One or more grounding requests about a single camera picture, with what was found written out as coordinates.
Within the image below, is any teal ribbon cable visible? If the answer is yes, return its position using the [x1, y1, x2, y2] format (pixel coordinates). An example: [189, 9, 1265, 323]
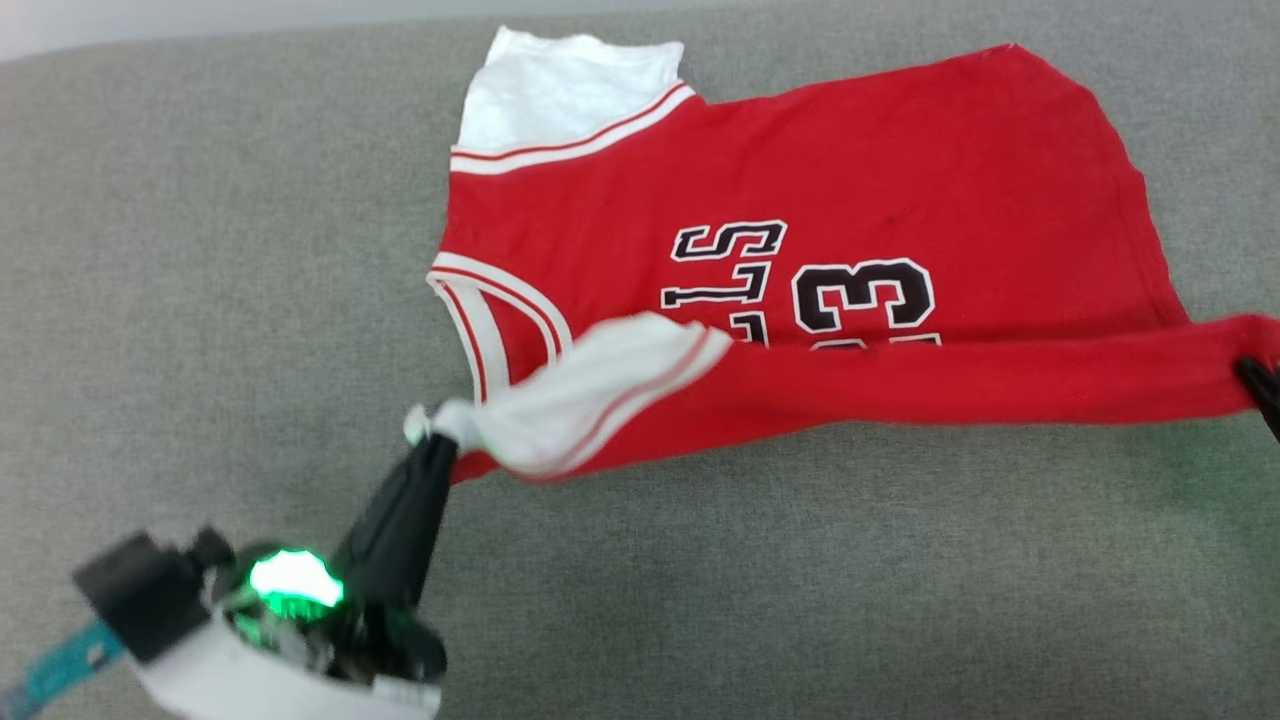
[0, 618, 128, 720]

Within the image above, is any red basketball jersey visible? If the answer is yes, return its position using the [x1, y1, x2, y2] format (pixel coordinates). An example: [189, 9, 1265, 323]
[404, 25, 1280, 487]

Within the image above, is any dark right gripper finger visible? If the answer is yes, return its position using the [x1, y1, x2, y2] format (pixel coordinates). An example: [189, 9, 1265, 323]
[1234, 357, 1280, 443]

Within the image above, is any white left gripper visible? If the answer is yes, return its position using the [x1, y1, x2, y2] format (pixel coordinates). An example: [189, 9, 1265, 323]
[135, 434, 460, 720]

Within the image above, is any grey fabric sofa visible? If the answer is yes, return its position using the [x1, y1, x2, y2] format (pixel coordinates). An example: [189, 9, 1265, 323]
[0, 0, 1280, 720]

